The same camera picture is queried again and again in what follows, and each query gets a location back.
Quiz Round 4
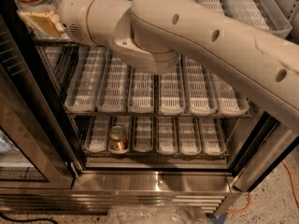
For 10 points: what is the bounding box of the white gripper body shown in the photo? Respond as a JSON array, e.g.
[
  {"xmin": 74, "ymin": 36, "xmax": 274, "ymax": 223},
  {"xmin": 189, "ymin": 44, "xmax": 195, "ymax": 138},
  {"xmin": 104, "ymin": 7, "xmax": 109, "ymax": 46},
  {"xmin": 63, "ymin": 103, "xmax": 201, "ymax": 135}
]
[{"xmin": 58, "ymin": 0, "xmax": 107, "ymax": 47}]

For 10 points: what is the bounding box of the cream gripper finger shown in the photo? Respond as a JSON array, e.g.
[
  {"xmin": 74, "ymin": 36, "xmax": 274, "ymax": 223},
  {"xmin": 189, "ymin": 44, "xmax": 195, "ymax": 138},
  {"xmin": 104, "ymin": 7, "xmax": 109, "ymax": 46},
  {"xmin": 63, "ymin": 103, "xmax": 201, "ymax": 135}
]
[{"xmin": 18, "ymin": 10, "xmax": 64, "ymax": 37}]

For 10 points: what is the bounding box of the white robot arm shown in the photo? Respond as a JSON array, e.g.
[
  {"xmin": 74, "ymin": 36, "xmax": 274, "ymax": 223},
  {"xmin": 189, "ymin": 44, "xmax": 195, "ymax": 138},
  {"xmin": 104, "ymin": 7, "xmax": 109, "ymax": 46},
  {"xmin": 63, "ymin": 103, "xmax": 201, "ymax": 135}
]
[{"xmin": 18, "ymin": 0, "xmax": 299, "ymax": 133}]

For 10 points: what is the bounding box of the stainless steel fridge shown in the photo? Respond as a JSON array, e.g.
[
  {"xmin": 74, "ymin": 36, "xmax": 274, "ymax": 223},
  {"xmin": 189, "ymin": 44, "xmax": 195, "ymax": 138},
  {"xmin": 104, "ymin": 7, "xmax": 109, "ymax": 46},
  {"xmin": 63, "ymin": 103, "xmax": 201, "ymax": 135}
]
[{"xmin": 0, "ymin": 0, "xmax": 298, "ymax": 215}]

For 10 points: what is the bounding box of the glass fridge door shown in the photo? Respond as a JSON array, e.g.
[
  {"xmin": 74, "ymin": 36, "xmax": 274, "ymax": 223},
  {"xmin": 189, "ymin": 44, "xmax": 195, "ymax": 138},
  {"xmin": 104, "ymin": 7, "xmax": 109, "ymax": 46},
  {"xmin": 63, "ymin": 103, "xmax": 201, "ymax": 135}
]
[{"xmin": 0, "ymin": 23, "xmax": 73, "ymax": 189}]

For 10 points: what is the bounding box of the gold drink can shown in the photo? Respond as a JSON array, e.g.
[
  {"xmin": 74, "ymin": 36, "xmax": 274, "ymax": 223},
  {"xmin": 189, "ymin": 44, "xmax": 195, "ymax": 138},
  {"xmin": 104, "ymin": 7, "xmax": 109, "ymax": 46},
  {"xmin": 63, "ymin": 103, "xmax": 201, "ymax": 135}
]
[{"xmin": 108, "ymin": 126, "xmax": 128, "ymax": 153}]

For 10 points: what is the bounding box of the clear plastic bag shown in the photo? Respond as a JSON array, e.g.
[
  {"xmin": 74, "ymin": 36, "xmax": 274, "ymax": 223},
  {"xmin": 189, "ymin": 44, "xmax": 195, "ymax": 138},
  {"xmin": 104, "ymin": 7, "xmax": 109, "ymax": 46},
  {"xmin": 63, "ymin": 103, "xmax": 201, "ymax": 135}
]
[{"xmin": 107, "ymin": 204, "xmax": 213, "ymax": 224}]

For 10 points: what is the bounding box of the black cable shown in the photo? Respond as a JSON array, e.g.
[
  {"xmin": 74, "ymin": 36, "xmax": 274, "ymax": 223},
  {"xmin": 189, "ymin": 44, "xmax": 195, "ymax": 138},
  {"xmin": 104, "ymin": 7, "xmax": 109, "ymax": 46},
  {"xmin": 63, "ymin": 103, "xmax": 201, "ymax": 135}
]
[{"xmin": 0, "ymin": 213, "xmax": 60, "ymax": 224}]

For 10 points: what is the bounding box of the orange power cable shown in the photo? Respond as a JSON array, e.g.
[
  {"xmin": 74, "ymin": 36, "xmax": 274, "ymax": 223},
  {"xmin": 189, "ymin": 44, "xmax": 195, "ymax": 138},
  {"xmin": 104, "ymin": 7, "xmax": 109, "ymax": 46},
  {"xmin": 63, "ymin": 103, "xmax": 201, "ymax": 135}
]
[{"xmin": 225, "ymin": 160, "xmax": 299, "ymax": 215}]

